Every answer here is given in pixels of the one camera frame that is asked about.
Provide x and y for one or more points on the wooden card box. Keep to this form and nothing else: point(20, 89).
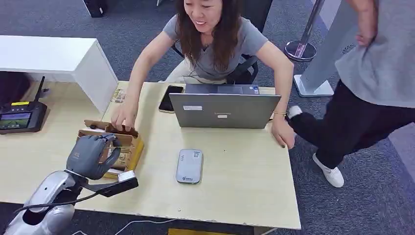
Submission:
point(133, 149)

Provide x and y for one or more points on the black office chair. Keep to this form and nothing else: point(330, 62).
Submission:
point(244, 71)

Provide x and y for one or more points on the person's right hand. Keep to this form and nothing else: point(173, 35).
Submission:
point(124, 115)

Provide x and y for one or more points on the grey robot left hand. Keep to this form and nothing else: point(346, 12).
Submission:
point(86, 157)

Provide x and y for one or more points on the person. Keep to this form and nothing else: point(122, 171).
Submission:
point(379, 71)
point(210, 48)

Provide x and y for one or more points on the white cabinet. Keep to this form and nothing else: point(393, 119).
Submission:
point(55, 56)

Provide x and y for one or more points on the grey power bank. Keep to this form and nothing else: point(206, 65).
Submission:
point(189, 167)

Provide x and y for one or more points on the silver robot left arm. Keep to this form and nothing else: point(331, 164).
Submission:
point(48, 201)

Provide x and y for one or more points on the chrome stanchion post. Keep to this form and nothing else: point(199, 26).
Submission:
point(301, 48)

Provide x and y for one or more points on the grey laptop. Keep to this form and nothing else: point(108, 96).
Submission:
point(223, 110)

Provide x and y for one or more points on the yellow board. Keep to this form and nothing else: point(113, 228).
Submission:
point(194, 232)

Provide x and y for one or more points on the person's hand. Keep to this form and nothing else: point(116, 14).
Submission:
point(367, 38)

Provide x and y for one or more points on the white floor stand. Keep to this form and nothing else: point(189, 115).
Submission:
point(321, 61)

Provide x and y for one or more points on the black smartphone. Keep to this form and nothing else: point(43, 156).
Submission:
point(168, 99)

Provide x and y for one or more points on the black terminal with antenna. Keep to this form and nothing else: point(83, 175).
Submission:
point(22, 118)

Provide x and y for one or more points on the black bin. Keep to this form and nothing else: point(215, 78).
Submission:
point(94, 7)

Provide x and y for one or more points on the person's left hand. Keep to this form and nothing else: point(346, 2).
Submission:
point(283, 131)

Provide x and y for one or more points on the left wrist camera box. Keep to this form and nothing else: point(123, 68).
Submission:
point(120, 185)

